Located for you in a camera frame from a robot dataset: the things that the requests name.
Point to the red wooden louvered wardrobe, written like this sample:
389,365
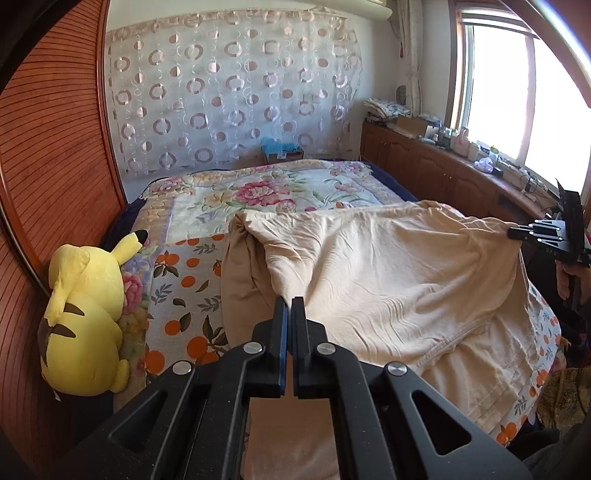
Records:
59,184

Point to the circle pattern sheer curtain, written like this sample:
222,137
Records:
205,90

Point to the blue item behind bed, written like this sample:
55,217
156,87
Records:
275,151

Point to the yellow pikachu plush toy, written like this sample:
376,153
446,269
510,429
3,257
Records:
78,336

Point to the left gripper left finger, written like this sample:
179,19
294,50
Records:
190,422

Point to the crumpled plastic bag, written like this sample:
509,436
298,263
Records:
485,165

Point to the floral cloth on floor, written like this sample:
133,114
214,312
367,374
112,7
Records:
565,399

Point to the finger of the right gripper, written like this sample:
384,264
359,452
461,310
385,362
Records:
539,229
546,243

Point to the floral quilt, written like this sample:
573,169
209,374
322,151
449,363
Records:
263,193

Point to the beige printed t-shirt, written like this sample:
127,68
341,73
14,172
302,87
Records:
417,283

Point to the cardboard box on cabinet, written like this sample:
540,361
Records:
414,126

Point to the person's right hand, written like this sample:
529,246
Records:
563,274

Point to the folded patterned cloth stack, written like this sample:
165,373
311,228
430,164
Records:
385,110

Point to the pink bottle on cabinet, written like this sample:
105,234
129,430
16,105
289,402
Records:
461,143

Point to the wooden low cabinet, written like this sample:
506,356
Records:
431,173

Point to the wall air conditioner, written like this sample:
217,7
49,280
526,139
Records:
373,10

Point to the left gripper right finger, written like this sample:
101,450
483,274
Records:
388,422

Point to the orange print white blanket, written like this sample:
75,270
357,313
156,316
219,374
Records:
173,312

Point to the white tied side curtain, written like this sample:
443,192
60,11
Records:
411,33

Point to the window with wooden frame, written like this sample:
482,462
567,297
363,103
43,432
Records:
512,94

